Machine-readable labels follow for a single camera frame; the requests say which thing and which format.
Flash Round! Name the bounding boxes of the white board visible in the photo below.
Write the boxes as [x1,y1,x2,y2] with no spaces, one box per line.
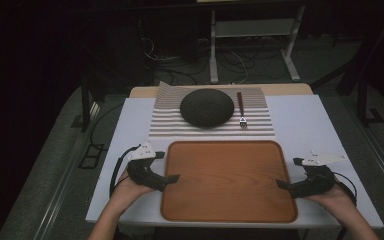
[85,94,384,230]

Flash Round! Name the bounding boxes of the black floor bracket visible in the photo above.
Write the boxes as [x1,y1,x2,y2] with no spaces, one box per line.
[77,143,105,170]

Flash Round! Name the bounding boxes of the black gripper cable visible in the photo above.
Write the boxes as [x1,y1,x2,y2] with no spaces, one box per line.
[109,145,142,198]
[332,171,359,207]

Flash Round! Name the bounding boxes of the dark round bowl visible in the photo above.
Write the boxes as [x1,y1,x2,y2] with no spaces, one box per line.
[179,87,236,129]

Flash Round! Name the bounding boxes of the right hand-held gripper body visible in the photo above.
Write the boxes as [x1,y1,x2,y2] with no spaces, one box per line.
[289,149,348,200]

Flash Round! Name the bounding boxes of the black metal stand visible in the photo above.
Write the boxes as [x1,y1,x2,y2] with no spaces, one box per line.
[70,74,106,133]
[336,9,384,128]

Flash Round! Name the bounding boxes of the grey metal stand frame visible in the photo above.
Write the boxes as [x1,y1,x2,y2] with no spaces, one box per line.
[209,5,307,85]

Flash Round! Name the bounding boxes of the black floor cable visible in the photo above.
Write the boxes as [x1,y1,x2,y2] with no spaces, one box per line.
[89,102,125,150]

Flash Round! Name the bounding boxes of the tangle of floor cables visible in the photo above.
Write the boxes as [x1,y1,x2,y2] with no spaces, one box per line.
[139,36,301,86]

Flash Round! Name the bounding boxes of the person's left hand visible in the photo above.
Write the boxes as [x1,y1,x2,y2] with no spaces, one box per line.
[108,169,155,217]

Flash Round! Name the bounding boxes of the person's right hand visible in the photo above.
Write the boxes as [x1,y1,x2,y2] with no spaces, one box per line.
[304,184,357,220]

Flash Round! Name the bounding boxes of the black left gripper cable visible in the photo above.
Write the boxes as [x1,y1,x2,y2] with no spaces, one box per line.
[109,145,142,198]

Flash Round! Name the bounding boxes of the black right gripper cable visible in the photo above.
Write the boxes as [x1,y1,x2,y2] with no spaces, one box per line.
[332,171,359,207]

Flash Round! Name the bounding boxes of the brown wooden tray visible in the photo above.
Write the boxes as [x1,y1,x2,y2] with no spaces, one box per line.
[160,140,299,224]

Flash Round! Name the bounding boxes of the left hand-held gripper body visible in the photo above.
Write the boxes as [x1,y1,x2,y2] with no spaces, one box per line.
[126,142,168,193]

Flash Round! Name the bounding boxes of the fork with brown handle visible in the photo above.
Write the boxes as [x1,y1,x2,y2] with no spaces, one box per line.
[236,91,249,130]

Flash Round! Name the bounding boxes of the striped placemat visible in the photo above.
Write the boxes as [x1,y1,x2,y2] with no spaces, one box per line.
[148,80,277,138]

